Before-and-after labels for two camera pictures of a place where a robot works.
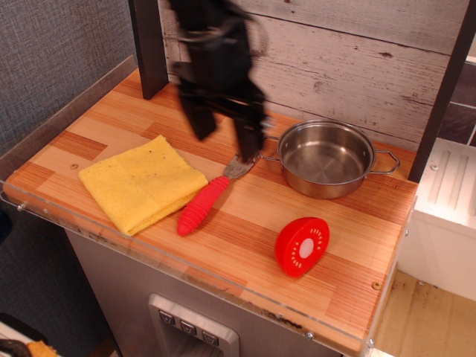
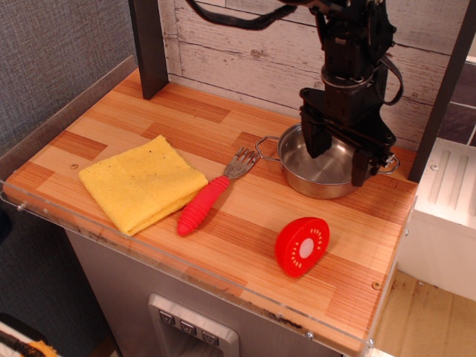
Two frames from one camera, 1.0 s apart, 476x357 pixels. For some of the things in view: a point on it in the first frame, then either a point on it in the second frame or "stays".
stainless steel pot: [327, 159] stays
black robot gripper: [218, 67] -> [350, 104]
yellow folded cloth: [148, 185] stays
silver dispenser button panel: [182, 332] stays
